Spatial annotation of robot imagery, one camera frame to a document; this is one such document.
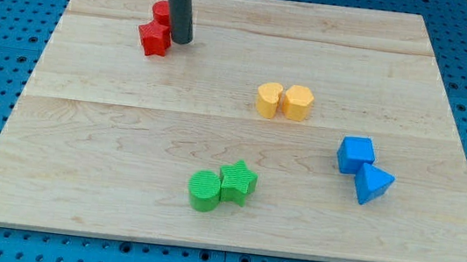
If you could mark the light wooden board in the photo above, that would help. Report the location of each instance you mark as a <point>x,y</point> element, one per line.
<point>103,140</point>

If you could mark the red star block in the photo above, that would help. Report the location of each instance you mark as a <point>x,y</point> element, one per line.
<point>155,38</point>

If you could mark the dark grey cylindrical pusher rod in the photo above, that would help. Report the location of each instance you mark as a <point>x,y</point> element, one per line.
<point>181,20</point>

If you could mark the blue cube block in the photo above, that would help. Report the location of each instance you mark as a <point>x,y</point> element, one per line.
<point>353,152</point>

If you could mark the red cylinder block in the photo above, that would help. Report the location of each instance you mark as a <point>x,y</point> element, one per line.
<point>160,11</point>

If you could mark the yellow hexagon block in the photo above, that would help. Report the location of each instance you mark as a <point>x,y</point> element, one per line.
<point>297,103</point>

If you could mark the yellow heart block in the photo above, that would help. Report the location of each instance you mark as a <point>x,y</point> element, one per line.
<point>268,99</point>

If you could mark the blue triangle block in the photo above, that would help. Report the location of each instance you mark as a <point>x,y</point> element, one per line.
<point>371,182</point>

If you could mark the green cylinder block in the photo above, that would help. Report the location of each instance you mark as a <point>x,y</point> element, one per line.
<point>204,189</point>

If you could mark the green star block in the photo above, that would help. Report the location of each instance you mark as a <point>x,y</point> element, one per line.
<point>237,181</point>

